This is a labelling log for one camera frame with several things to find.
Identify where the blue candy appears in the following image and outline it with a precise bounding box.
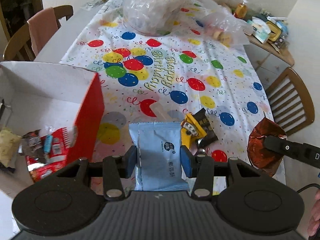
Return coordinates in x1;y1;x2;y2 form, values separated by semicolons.
43;134;53;154

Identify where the yellow snack packet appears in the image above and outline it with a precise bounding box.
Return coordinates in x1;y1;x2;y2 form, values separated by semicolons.
181;113;207;149

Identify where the small plastic bag with pastries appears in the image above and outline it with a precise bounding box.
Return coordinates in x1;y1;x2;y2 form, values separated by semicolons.
195;0;253;47

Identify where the person right hand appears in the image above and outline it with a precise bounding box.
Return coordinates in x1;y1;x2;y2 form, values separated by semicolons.
307;190;320;236

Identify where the orange-brown foil snack bag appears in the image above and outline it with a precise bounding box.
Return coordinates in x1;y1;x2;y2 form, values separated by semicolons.
247;117;287;177

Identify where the orange liquid bottle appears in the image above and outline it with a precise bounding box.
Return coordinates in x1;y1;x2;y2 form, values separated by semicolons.
233;0;248;19

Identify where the yellow container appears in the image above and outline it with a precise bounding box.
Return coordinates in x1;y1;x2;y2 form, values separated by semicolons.
266;21;281;42

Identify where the wooden chair with pink towel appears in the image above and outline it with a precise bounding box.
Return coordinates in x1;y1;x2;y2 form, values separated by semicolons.
3;5;74;61

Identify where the pink towel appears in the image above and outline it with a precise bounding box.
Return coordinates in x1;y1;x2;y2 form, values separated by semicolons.
27;7;58;56

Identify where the birthday balloon tablecloth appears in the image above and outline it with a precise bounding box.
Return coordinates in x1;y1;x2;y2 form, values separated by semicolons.
59;0;287;196

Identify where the wooden slat chair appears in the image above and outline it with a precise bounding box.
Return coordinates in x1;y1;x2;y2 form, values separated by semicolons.
266;67;315;136

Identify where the white sideboard cabinet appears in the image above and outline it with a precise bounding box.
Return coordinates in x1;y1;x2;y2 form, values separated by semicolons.
244;35;295;89

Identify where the pale yellow-green snack packet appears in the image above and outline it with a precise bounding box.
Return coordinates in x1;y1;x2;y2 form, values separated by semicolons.
0;128;22;168

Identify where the tissue box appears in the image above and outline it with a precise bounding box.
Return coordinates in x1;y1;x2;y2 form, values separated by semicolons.
247;17;271;44

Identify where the red snack packet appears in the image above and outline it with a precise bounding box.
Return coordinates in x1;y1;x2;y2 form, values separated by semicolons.
25;127;71;182

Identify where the light blue snack packet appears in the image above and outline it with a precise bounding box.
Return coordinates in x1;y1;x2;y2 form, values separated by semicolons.
129;122;189;191

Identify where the red and white cardboard box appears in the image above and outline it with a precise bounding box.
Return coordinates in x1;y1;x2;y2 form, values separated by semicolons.
0;61;105;181

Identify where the black snack packet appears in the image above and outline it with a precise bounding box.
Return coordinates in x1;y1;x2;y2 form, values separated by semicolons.
193;108;218;148

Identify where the large clear plastic bag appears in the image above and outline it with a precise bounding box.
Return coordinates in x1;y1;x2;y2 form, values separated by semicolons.
122;0;187;36

